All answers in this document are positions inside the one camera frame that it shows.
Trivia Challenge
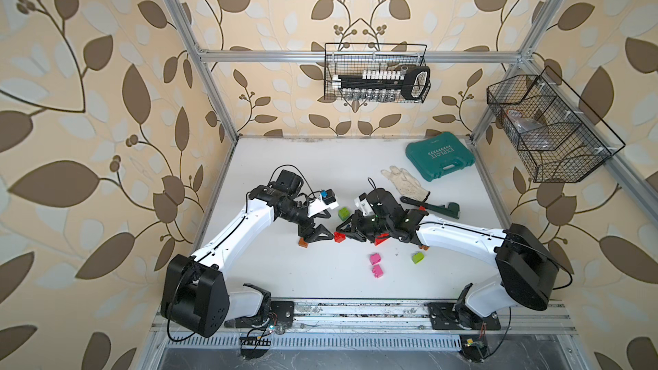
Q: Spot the pink lego brick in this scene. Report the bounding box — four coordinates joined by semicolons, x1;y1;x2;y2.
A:
369;253;381;265
371;265;384;279

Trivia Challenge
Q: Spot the right wire basket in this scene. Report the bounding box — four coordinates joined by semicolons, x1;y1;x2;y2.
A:
487;66;625;183

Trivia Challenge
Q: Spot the lime green lego brick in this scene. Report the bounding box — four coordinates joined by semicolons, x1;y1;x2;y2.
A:
339;207;351;221

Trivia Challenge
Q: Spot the wire basket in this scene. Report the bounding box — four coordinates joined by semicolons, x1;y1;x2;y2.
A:
323;42;431;104
487;66;625;183

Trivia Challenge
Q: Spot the pink lego brick upper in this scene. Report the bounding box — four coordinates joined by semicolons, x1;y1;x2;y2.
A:
369;253;381;265

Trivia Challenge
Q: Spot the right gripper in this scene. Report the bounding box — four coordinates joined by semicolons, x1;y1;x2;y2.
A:
336;208;392;243

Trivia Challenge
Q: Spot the black socket holder set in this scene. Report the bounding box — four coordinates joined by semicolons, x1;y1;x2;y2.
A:
328;66;431;103

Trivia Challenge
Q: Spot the lime lego brick lower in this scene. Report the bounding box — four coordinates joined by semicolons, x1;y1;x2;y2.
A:
412;252;425;265

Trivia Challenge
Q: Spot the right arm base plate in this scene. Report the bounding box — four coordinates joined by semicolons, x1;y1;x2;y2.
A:
427;301;501;332

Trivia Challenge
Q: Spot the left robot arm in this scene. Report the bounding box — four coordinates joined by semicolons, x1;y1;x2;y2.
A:
160;167;339;337

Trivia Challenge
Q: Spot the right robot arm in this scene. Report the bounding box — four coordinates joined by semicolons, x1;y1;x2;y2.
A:
336;188;560;326

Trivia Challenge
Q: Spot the white work glove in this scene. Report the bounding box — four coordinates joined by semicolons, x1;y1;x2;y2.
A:
380;165;430;201

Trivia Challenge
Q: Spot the plastic bag in basket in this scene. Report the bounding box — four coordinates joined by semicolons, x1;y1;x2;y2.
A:
507;110;555;152

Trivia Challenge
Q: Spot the back wire basket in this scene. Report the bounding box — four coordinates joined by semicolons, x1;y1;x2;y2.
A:
323;42;431;104

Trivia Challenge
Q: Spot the black pipe wrench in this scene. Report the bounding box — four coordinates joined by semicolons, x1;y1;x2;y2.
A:
400;196;460;219

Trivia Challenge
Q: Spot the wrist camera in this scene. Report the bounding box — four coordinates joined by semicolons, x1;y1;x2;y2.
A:
308;189;339;219
355;194;375;216

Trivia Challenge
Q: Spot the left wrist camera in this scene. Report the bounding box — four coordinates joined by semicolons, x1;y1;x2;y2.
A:
308;189;339;219

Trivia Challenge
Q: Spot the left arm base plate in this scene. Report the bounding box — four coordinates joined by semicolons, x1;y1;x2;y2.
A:
224;301;295;331

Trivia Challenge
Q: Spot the green plastic tool case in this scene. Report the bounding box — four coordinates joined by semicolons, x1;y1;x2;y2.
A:
405;132;475;182

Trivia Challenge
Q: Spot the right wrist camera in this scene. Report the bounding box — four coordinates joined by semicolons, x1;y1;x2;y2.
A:
355;194;375;216

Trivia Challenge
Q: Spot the pink lego brick lower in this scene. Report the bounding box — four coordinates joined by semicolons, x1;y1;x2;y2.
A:
371;265;384;279

